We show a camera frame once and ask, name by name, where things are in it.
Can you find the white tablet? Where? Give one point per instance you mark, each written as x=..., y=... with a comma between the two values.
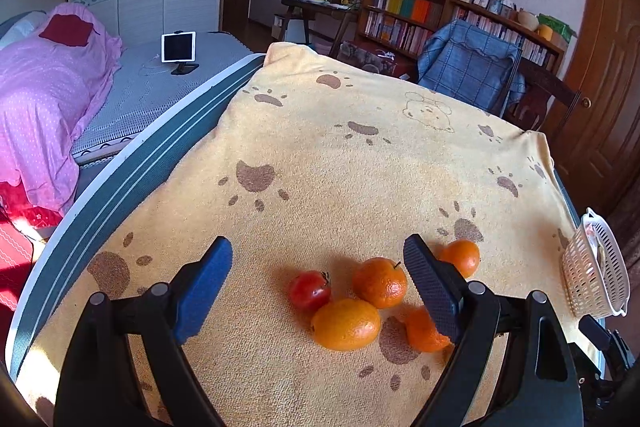
x=177, y=47

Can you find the pink dotted bedcover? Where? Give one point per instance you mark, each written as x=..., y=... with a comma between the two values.
x=45, y=92

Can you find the woven bowl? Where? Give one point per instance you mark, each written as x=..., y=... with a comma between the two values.
x=527, y=19

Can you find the red patterned bedding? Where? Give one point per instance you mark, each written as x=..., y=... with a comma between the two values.
x=20, y=237

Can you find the brass door knob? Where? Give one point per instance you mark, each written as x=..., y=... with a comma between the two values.
x=586, y=103

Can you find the large smooth orange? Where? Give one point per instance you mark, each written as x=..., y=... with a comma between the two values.
x=346, y=324

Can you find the yellow can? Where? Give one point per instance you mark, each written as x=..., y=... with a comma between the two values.
x=545, y=32

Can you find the red tomato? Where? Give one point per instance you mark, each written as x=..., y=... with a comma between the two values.
x=309, y=291

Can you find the white plastic basket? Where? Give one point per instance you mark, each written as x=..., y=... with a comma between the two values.
x=595, y=272

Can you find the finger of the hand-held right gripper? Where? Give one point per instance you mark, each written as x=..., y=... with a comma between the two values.
x=602, y=339

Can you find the white storage box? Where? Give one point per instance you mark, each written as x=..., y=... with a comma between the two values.
x=290, y=27

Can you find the wooden bookshelf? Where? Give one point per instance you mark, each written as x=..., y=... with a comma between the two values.
x=415, y=19

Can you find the bumpy orange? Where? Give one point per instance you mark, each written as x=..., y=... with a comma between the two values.
x=421, y=332

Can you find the green box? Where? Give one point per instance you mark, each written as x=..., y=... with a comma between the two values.
x=556, y=26

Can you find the dark wooden desk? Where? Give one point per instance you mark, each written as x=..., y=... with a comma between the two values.
x=320, y=6

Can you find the black tablet stand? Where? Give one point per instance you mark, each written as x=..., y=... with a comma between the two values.
x=184, y=68

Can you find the dark wooden chair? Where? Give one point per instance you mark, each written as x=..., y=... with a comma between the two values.
x=545, y=89

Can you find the red patterned box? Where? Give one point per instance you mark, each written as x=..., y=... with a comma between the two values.
x=370, y=57

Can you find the red pillow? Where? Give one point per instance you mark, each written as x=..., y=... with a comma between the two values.
x=65, y=29

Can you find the mandarin with stem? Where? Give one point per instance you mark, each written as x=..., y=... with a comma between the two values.
x=380, y=282

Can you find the small round orange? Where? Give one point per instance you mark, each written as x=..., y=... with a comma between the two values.
x=462, y=257

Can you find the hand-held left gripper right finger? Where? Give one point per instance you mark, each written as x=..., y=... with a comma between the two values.
x=432, y=294

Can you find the green striped table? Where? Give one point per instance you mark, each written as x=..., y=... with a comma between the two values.
x=165, y=142

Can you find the blue plaid cloth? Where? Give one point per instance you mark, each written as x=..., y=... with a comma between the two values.
x=470, y=64

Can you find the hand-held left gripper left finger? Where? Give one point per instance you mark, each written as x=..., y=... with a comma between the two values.
x=210, y=289

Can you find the brown wooden door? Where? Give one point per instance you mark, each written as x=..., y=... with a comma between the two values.
x=595, y=72

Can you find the yellow paw print blanket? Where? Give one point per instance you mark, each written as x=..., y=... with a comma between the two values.
x=325, y=157

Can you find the grey bed mattress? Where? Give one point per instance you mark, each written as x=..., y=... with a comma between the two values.
x=150, y=97

